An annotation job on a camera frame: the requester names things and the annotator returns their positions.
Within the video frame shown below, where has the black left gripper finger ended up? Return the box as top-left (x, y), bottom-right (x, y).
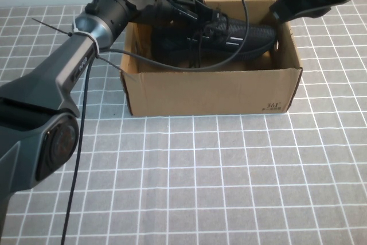
top-left (198, 11), bottom-right (224, 25)
top-left (194, 0), bottom-right (215, 17)

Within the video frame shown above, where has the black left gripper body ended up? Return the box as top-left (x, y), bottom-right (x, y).
top-left (162, 0), bottom-right (204, 24)

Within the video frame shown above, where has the black knit sneaker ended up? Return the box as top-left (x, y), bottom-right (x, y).
top-left (150, 12), bottom-right (278, 69)

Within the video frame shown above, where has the brown cardboard shoe box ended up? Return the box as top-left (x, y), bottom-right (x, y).
top-left (119, 0), bottom-right (304, 117)

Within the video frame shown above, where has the white zip tie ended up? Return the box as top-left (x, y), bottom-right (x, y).
top-left (98, 55), bottom-right (138, 81)
top-left (31, 11), bottom-right (100, 60)

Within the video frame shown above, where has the black camera cable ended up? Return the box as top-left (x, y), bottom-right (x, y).
top-left (60, 0), bottom-right (249, 245)

